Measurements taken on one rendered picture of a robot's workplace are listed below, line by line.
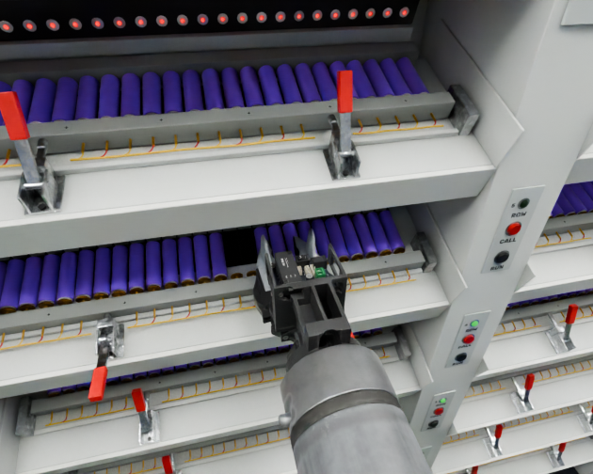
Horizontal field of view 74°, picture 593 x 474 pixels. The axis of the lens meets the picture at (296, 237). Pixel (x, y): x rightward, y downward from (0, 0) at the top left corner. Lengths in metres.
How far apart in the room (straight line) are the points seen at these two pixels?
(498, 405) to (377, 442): 0.71
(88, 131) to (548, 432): 1.17
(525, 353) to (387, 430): 0.55
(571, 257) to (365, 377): 0.46
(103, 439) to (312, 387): 0.44
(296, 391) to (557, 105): 0.35
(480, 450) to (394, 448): 0.87
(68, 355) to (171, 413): 0.21
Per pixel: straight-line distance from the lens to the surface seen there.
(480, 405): 0.97
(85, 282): 0.55
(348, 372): 0.31
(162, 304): 0.50
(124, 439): 0.69
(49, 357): 0.54
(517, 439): 1.21
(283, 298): 0.38
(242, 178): 0.38
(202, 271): 0.51
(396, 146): 0.43
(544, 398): 1.04
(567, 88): 0.46
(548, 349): 0.85
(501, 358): 0.80
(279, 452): 0.85
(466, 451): 1.14
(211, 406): 0.67
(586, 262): 0.72
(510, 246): 0.54
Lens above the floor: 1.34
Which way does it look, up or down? 37 degrees down
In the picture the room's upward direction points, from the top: straight up
